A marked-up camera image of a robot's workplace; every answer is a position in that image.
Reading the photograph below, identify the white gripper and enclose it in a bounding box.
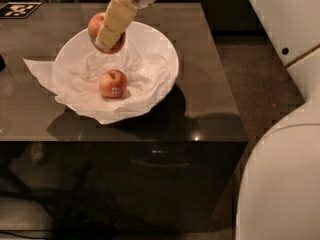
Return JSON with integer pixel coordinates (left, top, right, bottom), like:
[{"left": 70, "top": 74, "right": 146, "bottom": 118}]
[{"left": 95, "top": 0, "right": 156, "bottom": 52}]

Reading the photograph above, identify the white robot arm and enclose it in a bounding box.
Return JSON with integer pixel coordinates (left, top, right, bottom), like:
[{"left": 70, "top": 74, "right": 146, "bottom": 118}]
[{"left": 235, "top": 0, "right": 320, "bottom": 240}]

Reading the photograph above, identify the white bowl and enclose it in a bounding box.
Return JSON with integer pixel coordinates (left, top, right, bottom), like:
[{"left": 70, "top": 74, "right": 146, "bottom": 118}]
[{"left": 53, "top": 20, "right": 180, "bottom": 118}]

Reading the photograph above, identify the red apple with sticker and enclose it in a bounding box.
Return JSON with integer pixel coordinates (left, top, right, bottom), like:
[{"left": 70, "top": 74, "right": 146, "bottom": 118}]
[{"left": 98, "top": 70, "right": 128, "bottom": 99}]

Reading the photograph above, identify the white crumpled paper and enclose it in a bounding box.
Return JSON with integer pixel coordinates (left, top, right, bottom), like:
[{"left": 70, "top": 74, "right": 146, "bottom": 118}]
[{"left": 23, "top": 33, "right": 176, "bottom": 126}]

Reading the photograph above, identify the black white fiducial marker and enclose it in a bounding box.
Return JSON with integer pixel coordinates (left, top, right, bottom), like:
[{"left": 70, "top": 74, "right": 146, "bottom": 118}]
[{"left": 0, "top": 2, "right": 41, "bottom": 19}]

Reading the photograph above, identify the dark object at left edge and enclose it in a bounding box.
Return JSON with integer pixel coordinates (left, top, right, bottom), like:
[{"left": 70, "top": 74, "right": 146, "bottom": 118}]
[{"left": 0, "top": 55, "right": 6, "bottom": 72}]

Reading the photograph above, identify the dark glossy table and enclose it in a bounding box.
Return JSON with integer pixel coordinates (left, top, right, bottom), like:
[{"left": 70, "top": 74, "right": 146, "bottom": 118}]
[{"left": 0, "top": 4, "right": 247, "bottom": 237}]

